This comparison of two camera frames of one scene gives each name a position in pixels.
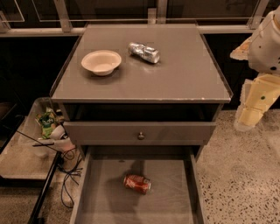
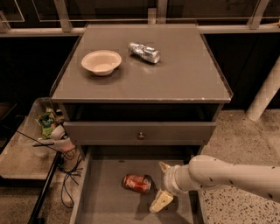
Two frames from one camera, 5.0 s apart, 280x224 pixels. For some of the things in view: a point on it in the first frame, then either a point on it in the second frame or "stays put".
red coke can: (138, 184) stays put
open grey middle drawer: (175, 196) stays put
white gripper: (264, 49) → (170, 179)
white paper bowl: (101, 62) stays put
